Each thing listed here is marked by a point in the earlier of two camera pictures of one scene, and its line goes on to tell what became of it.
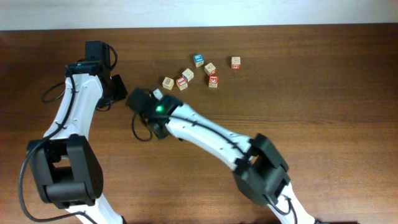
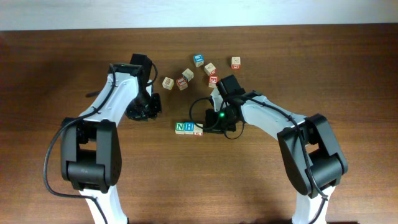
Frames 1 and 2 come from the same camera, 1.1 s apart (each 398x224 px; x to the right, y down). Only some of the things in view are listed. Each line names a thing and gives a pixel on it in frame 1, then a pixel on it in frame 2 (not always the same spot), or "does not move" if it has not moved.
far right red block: x=236 y=63 does not move
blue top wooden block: x=199 y=60 does not move
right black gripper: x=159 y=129 → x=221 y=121
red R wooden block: x=213 y=81 does not move
